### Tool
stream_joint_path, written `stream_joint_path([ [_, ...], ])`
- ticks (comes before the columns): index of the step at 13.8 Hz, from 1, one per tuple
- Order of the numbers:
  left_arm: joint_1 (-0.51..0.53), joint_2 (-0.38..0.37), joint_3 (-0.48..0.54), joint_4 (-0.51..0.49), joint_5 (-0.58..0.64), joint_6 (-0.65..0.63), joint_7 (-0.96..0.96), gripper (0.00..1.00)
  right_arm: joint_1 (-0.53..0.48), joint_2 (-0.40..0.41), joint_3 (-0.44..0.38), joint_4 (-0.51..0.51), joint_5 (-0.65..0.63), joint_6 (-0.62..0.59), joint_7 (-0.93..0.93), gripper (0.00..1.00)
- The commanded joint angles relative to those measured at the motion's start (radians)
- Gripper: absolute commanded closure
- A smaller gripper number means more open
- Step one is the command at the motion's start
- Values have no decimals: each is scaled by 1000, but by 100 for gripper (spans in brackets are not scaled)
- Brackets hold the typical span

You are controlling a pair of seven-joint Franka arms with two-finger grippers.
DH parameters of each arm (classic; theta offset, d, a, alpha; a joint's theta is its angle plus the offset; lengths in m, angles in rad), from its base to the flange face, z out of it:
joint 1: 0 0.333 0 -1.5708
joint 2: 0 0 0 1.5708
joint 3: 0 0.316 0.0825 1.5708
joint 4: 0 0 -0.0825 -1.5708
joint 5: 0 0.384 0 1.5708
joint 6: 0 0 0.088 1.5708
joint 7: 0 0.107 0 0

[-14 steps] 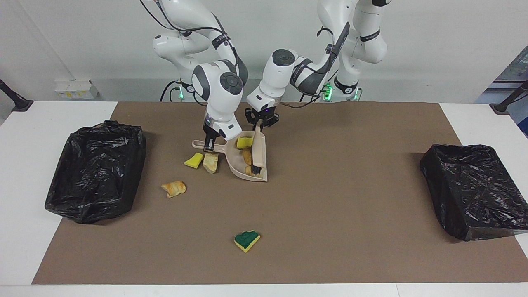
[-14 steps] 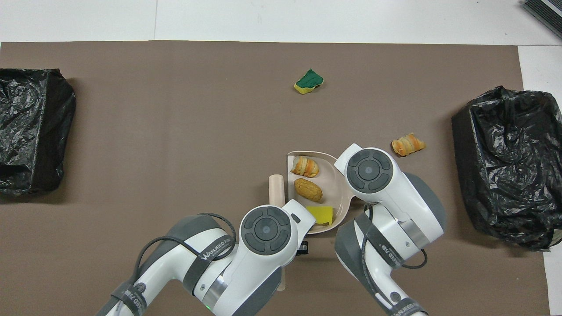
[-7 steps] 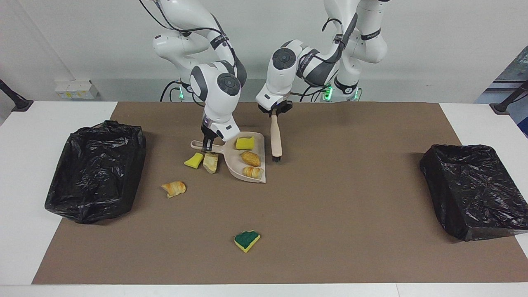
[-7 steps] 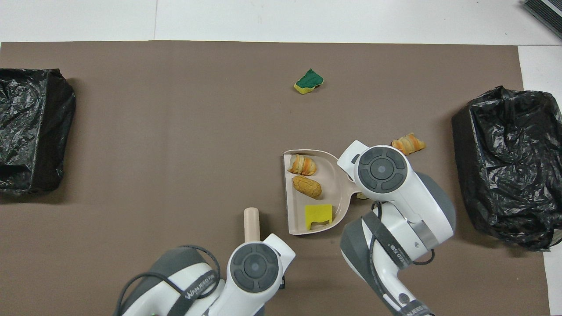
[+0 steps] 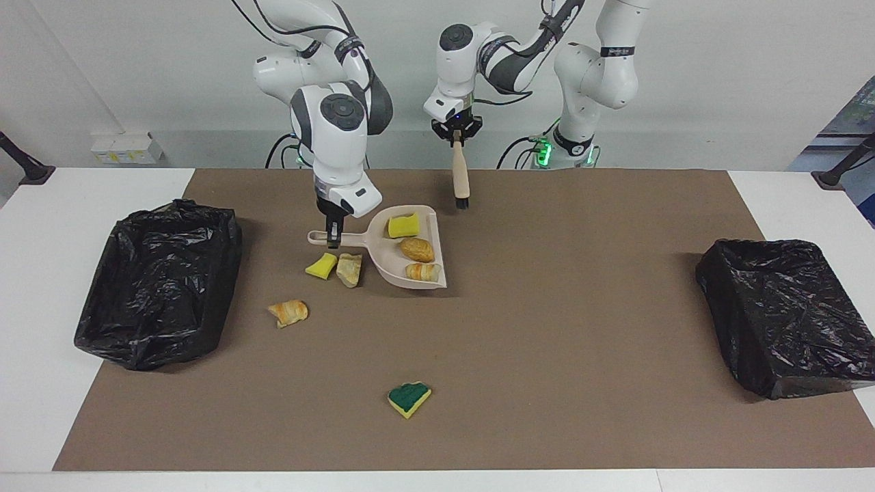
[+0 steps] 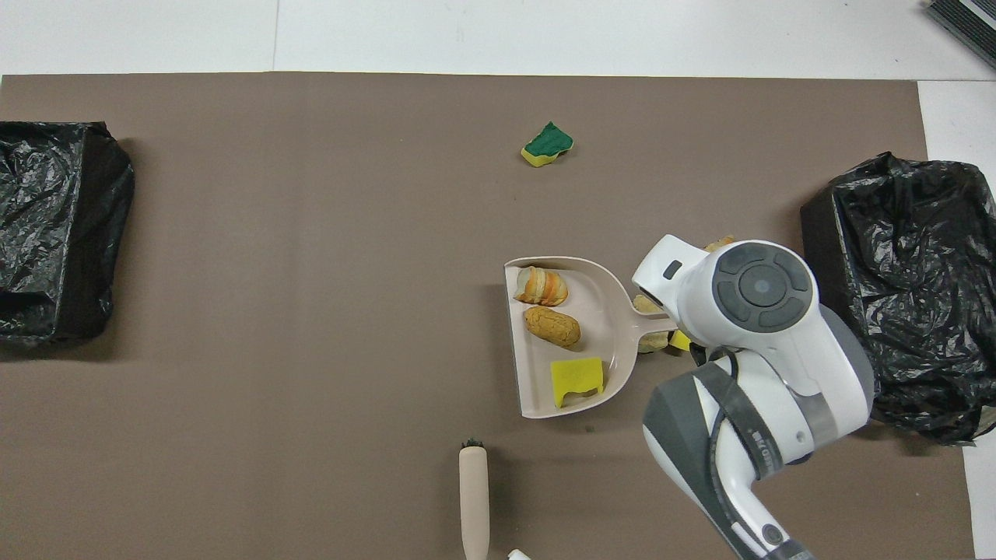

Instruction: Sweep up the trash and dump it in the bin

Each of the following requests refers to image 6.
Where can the pale crusty bread chunk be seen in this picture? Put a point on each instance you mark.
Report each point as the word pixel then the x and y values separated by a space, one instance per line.
pixel 652 343

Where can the notched yellow sponge piece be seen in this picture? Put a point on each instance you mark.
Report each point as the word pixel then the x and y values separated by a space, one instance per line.
pixel 576 377

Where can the striped croissant bread piece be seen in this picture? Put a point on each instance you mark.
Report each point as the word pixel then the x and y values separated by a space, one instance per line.
pixel 540 287

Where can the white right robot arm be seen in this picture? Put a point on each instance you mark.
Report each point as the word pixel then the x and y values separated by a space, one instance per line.
pixel 762 334

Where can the oval brown bread roll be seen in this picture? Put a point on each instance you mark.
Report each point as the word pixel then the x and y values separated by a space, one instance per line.
pixel 552 326

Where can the beige plastic dustpan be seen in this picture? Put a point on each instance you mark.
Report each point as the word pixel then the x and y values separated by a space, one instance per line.
pixel 599 311

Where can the beige hand brush black bristles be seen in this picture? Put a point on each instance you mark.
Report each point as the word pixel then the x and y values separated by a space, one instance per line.
pixel 473 498

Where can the brown paper table mat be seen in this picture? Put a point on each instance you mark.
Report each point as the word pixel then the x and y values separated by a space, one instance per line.
pixel 233 155

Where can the long orange croissant piece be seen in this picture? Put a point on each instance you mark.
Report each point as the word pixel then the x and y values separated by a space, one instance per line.
pixel 720 243

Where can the green and yellow sponge piece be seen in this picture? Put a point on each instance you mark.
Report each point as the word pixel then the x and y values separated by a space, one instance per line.
pixel 548 144

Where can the dark grey ribbed device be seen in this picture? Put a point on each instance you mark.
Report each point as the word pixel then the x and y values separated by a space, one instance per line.
pixel 969 23

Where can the curved yellow sponge piece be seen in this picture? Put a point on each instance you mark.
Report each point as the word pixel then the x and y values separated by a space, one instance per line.
pixel 680 341

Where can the bin lined with black bag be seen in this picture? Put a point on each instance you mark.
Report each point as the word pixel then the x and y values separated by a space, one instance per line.
pixel 54 179
pixel 918 257

